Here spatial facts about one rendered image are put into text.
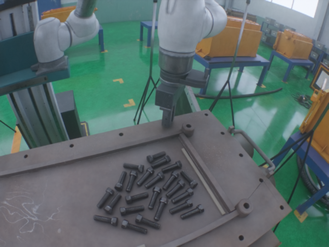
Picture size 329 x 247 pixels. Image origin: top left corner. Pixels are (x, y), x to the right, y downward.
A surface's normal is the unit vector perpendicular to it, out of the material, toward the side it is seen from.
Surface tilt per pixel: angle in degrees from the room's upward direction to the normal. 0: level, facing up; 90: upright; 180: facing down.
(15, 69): 90
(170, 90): 0
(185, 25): 89
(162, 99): 90
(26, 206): 0
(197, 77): 0
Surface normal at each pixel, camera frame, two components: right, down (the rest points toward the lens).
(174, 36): -0.29, 0.68
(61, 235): 0.08, -0.74
